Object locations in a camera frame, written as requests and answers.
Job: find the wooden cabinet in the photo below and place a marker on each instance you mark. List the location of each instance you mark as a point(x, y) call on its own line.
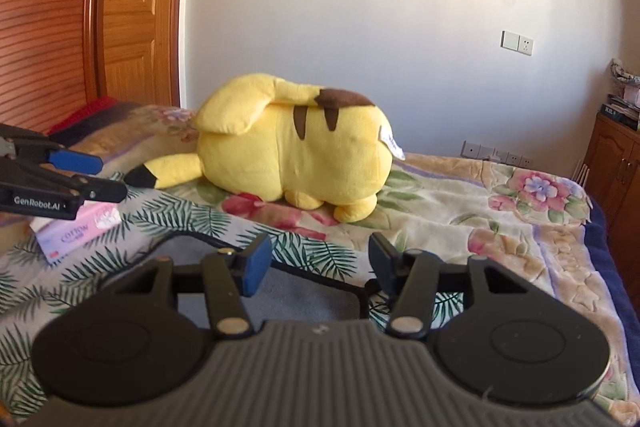
point(614, 167)

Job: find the floral blanket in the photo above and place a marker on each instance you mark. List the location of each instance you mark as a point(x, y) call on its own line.
point(480, 227)

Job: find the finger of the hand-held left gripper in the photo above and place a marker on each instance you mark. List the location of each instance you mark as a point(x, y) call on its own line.
point(95, 191)
point(75, 161)

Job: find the yellow plush toy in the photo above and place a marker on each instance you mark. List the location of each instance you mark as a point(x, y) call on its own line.
point(295, 147)

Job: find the stack of books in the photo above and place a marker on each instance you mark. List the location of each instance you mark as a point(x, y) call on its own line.
point(623, 111)

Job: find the white slatted rack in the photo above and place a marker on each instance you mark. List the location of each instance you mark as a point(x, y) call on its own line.
point(582, 172)

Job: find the wooden panel door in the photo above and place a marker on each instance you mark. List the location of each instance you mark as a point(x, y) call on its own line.
point(140, 7)

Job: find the pink tissue pack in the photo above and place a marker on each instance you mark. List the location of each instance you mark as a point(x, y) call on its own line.
point(75, 232)

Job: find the leaf print cloth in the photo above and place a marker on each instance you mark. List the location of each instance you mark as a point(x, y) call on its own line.
point(65, 287)

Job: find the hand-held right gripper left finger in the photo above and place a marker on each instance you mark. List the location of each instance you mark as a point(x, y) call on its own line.
point(257, 263)

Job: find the crumpled patterned cloth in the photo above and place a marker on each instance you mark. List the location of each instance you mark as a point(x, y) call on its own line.
point(625, 71)

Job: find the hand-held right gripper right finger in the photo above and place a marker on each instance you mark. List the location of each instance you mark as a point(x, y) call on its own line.
point(382, 263)

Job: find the grey towel with black edge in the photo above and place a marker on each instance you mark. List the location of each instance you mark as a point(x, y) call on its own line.
point(300, 293)

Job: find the row of wall sockets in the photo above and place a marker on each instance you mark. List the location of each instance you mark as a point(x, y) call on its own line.
point(495, 154)

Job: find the red cloth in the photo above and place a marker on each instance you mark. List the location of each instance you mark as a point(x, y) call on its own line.
point(90, 111)

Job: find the white wall switch plate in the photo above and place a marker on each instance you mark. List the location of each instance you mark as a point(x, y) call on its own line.
point(517, 42)

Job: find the wooden louvred door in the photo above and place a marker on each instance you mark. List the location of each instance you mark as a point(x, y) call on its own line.
point(45, 17)

